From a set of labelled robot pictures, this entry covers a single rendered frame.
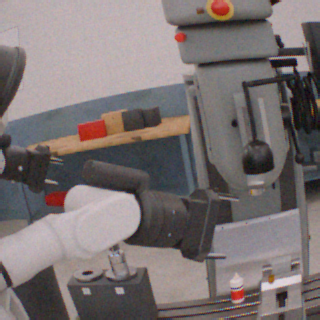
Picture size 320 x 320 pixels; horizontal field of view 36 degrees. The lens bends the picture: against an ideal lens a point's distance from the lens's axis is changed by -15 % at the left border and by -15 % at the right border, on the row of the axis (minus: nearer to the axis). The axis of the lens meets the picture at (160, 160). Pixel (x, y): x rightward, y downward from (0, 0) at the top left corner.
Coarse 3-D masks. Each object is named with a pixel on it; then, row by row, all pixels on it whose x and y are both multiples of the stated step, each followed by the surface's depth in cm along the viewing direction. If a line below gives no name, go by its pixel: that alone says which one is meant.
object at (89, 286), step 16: (80, 272) 147; (96, 272) 146; (112, 272) 145; (128, 272) 143; (144, 272) 145; (80, 288) 141; (96, 288) 140; (112, 288) 139; (128, 288) 138; (144, 288) 142; (80, 304) 143; (96, 304) 142; (112, 304) 141; (128, 304) 140; (144, 304) 139
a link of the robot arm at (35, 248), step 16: (32, 224) 73; (0, 240) 69; (16, 240) 68; (32, 240) 69; (48, 240) 70; (0, 256) 66; (16, 256) 67; (32, 256) 68; (48, 256) 70; (16, 272) 66; (32, 272) 69; (0, 288) 65
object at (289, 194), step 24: (192, 72) 190; (192, 96) 171; (288, 96) 179; (192, 120) 182; (216, 168) 175; (288, 168) 172; (240, 192) 176; (264, 192) 175; (288, 192) 174; (240, 216) 178
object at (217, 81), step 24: (216, 72) 122; (240, 72) 122; (264, 72) 122; (216, 96) 124; (264, 96) 122; (216, 120) 126; (264, 120) 124; (216, 144) 128; (240, 144) 126; (240, 168) 127
